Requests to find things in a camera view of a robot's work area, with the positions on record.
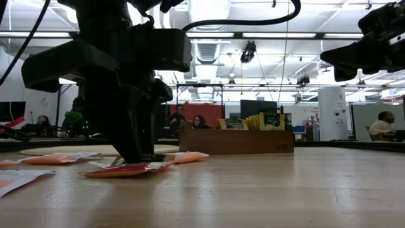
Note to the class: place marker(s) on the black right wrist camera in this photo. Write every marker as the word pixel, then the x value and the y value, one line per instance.
pixel 378 17

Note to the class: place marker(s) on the black desk monitor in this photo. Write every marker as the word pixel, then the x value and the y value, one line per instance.
pixel 256 107

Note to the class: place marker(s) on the black beam with light strips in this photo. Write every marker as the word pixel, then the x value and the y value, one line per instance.
pixel 238 35

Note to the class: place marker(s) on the wooden tea box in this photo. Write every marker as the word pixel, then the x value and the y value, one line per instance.
pixel 237 142

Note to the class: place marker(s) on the black wall monitor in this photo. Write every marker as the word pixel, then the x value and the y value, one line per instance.
pixel 14 111

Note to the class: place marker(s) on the green background plant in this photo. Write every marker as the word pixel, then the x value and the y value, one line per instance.
pixel 73 116

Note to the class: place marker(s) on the round woven placemat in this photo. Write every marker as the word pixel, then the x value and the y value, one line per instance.
pixel 63 149

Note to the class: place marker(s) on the silver ventilation duct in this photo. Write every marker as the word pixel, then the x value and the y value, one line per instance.
pixel 209 12

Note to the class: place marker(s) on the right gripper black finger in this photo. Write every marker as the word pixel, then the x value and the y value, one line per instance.
pixel 345 53

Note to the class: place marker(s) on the orange partition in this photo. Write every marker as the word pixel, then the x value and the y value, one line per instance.
pixel 209 111

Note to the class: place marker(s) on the grey green panel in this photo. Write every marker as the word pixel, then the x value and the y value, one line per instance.
pixel 360 117

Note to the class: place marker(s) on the person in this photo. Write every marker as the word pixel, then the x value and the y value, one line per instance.
pixel 383 126
pixel 77 104
pixel 199 122
pixel 42 123
pixel 177 119

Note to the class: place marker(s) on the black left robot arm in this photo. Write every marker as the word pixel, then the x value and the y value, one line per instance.
pixel 101 4

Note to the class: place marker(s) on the white pillar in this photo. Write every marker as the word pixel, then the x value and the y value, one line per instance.
pixel 332 107

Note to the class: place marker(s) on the black ceiling spot lamp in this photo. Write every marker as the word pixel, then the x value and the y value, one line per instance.
pixel 248 52
pixel 303 79

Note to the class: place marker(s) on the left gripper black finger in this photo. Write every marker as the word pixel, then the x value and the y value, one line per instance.
pixel 152 104
pixel 120 120

